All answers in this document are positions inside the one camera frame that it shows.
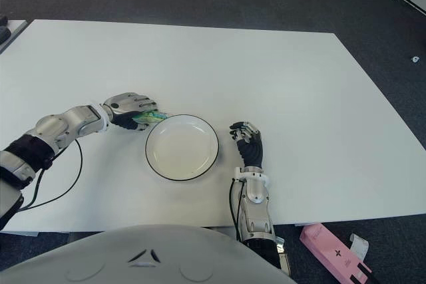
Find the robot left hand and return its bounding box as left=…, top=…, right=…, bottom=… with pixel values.
left=101, top=92, right=159, bottom=131

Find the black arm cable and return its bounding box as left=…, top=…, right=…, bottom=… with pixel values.
left=228, top=179, right=247, bottom=241
left=18, top=139, right=83, bottom=212

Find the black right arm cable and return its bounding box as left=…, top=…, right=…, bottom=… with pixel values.
left=228, top=179, right=247, bottom=241

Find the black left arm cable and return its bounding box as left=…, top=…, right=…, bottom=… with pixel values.
left=18, top=139, right=83, bottom=212

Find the pink cardboard box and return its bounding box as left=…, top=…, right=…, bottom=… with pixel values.
left=299, top=223, right=373, bottom=284

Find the grey robot torso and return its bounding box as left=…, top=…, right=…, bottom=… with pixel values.
left=0, top=224, right=297, bottom=284

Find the white plate black rim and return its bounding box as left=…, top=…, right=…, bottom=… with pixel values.
left=144, top=114, right=220, bottom=182

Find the white side table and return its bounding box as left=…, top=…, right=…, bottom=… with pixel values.
left=0, top=19, right=29, bottom=54

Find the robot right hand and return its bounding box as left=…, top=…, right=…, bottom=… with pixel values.
left=228, top=120, right=264, bottom=167

